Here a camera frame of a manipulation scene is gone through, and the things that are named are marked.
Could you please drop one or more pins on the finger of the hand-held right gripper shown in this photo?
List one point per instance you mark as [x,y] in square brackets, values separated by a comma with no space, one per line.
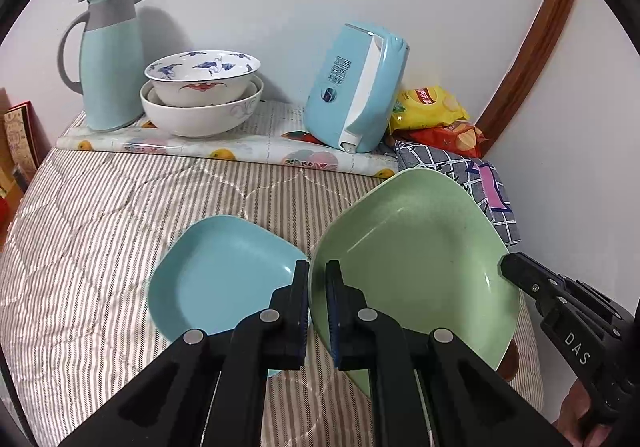
[532,282]

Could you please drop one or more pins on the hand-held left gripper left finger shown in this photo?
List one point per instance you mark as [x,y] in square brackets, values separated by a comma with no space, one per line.
[303,312]

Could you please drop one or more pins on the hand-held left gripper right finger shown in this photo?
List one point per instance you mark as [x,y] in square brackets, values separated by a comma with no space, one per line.
[333,322]

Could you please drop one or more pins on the blue plate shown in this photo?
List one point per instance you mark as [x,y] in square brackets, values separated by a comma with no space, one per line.
[220,272]

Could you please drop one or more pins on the green plate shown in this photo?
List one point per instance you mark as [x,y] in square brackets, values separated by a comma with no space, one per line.
[420,252]

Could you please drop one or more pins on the person's right hand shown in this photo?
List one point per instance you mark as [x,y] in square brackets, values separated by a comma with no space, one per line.
[577,417]

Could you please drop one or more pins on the grey plaid cloth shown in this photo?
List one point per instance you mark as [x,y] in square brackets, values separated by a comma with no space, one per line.
[500,214]

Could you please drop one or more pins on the red chip bag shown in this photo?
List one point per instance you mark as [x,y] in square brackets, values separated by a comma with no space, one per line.
[460,137]

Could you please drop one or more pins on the fruit print plastic sheet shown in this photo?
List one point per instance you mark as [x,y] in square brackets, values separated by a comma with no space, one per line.
[225,147]

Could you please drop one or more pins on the yellow chip bag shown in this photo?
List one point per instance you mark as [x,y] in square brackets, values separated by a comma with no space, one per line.
[430,109]

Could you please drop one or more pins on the white bowl with blue swirl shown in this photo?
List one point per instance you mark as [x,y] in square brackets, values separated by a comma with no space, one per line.
[200,122]

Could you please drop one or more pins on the striped quilt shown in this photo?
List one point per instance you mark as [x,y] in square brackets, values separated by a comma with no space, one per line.
[100,237]

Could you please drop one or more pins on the blue tissue box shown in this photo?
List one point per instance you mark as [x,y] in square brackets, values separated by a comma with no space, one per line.
[340,92]

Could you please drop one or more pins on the crane print porcelain bowl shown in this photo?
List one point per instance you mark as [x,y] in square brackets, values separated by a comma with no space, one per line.
[200,89]

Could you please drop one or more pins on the teal thermos jug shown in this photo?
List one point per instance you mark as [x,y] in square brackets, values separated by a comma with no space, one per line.
[107,72]

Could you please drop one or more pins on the red paper bag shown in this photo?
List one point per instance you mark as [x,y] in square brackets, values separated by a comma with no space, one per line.
[3,217]

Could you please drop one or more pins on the patterned gift box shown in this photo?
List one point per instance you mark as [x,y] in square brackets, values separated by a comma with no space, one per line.
[20,137]

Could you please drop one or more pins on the wooden door frame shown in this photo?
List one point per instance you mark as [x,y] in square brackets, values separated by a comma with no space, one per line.
[540,42]

